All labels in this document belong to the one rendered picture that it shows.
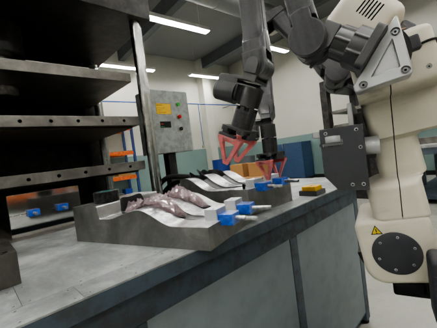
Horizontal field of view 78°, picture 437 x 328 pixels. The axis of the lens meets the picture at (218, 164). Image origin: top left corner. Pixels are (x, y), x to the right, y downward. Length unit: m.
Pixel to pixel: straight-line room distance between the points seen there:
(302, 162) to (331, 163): 7.21
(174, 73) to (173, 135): 7.50
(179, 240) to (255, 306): 0.39
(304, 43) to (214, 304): 0.68
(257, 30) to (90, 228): 0.73
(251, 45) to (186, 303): 0.65
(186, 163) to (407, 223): 8.23
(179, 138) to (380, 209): 1.32
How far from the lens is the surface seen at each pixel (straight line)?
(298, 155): 7.98
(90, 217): 0.91
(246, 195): 0.89
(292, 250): 1.09
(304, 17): 0.66
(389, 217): 0.78
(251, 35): 0.71
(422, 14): 7.72
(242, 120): 0.68
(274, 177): 1.03
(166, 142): 1.73
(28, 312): 0.59
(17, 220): 1.40
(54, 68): 1.55
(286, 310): 1.11
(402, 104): 0.79
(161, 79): 8.90
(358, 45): 0.63
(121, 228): 0.81
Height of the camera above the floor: 1.01
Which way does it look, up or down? 2 degrees down
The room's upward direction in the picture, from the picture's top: 7 degrees counter-clockwise
